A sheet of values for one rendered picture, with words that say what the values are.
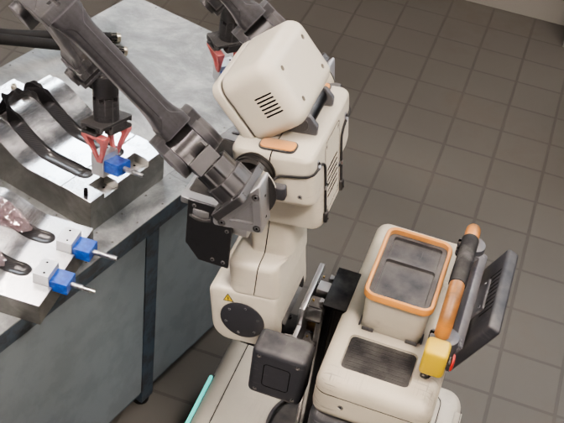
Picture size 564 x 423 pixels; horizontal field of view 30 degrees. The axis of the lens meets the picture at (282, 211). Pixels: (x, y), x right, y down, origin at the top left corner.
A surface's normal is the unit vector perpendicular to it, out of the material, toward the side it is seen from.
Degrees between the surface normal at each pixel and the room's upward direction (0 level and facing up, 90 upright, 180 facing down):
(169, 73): 0
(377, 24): 0
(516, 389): 0
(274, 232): 90
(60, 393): 90
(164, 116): 67
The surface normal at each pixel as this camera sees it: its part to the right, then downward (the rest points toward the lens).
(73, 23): 0.44, 0.29
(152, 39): 0.11, -0.75
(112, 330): 0.82, 0.44
